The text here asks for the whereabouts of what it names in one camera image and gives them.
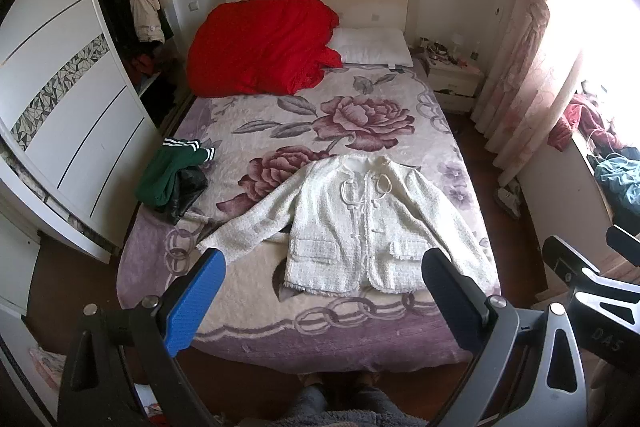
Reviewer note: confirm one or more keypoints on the teal clothes on sill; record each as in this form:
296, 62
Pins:
618, 178

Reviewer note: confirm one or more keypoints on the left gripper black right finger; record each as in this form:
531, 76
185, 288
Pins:
459, 300

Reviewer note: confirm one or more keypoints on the white shoe on floor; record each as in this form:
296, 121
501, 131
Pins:
508, 202

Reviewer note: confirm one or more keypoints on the white sliding wardrobe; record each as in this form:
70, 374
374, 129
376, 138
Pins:
75, 136

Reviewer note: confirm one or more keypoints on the pink floral curtain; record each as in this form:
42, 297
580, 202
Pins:
517, 107

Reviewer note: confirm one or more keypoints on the green striped garment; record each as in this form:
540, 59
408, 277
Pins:
174, 178

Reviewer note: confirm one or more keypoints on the white tweed jacket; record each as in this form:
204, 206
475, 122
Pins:
357, 221

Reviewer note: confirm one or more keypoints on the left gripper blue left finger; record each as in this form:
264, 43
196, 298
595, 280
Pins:
188, 298

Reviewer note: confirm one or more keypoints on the white bedside table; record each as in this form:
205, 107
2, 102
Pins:
455, 80

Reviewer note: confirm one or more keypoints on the white pillow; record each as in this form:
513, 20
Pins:
371, 46

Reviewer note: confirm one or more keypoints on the floral purple bed blanket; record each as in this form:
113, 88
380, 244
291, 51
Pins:
262, 140

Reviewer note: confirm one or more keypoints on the red clothes on sill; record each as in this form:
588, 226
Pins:
581, 115

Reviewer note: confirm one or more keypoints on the red duvet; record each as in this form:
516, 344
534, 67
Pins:
262, 47

